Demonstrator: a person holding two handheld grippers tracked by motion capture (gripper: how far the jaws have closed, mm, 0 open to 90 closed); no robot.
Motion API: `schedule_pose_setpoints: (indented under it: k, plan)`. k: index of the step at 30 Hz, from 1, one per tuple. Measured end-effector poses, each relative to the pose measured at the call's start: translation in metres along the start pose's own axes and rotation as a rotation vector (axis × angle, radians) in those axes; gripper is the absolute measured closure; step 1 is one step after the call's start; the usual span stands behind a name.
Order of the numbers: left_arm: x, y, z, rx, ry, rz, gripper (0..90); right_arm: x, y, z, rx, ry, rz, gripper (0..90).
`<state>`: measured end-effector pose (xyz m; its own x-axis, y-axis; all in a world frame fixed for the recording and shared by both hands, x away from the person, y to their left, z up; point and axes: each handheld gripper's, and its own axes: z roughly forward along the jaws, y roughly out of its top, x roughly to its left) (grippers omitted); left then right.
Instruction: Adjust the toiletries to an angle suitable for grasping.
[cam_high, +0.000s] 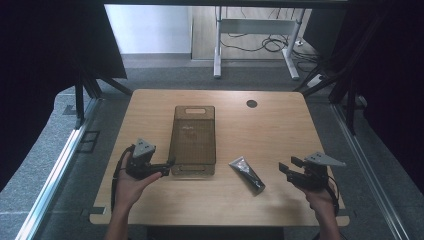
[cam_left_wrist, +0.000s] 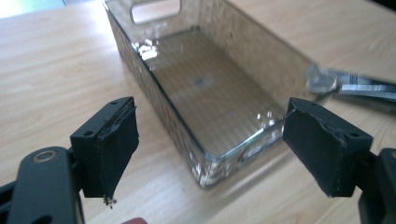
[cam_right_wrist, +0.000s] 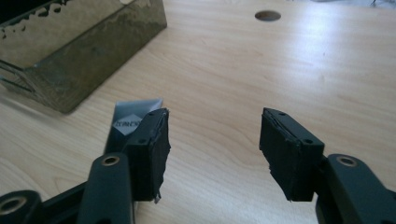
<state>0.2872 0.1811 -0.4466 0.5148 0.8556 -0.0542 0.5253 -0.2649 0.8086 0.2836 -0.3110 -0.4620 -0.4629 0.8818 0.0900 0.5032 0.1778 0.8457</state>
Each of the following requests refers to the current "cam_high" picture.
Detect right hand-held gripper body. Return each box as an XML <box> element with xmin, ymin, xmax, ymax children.
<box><xmin>285</xmin><ymin>151</ymin><xmax>347</xmax><ymax>193</ymax></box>

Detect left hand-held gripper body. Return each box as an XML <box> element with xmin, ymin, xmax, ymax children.
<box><xmin>125</xmin><ymin>137</ymin><xmax>164</xmax><ymax>181</ymax></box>

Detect person's right hand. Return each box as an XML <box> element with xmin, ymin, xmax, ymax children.
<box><xmin>295</xmin><ymin>182</ymin><xmax>338</xmax><ymax>218</ymax></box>

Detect person's left hand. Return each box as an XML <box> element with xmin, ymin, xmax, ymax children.
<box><xmin>114</xmin><ymin>152</ymin><xmax>164</xmax><ymax>212</ymax></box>

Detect brown translucent plastic basket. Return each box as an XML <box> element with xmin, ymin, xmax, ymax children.
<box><xmin>167</xmin><ymin>105</ymin><xmax>217</xmax><ymax>177</ymax></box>

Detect dark grey squeeze tube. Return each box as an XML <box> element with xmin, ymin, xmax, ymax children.
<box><xmin>228</xmin><ymin>156</ymin><xmax>267</xmax><ymax>197</ymax></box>

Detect black metal stand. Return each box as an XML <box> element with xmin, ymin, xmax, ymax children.
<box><xmin>73</xmin><ymin>68</ymin><xmax>134</xmax><ymax>130</ymax></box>
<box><xmin>292</xmin><ymin>71</ymin><xmax>358</xmax><ymax>136</ymax></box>

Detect black curtain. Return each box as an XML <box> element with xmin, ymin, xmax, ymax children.
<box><xmin>301</xmin><ymin>0</ymin><xmax>424</xmax><ymax>196</ymax></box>
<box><xmin>0</xmin><ymin>0</ymin><xmax>128</xmax><ymax>193</ymax></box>

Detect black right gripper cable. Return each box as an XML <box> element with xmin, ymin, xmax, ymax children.
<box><xmin>327</xmin><ymin>175</ymin><xmax>341</xmax><ymax>217</ymax></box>

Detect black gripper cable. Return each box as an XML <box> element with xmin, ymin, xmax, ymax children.
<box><xmin>327</xmin><ymin>175</ymin><xmax>341</xmax><ymax>217</ymax></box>
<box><xmin>110</xmin><ymin>144</ymin><xmax>136</xmax><ymax>212</ymax></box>

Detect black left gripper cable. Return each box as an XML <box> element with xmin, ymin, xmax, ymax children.
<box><xmin>110</xmin><ymin>144</ymin><xmax>136</xmax><ymax>212</ymax></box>

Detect aluminium rail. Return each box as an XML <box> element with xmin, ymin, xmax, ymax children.
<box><xmin>14</xmin><ymin>98</ymin><xmax>102</xmax><ymax>240</ymax></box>
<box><xmin>330</xmin><ymin>103</ymin><xmax>408</xmax><ymax>240</ymax></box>

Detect black floor cables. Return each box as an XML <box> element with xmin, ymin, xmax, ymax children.
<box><xmin>219</xmin><ymin>7</ymin><xmax>321</xmax><ymax>73</ymax></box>

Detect white metal desk frame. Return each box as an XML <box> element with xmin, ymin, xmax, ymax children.
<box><xmin>212</xmin><ymin>6</ymin><xmax>306</xmax><ymax>81</ymax></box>

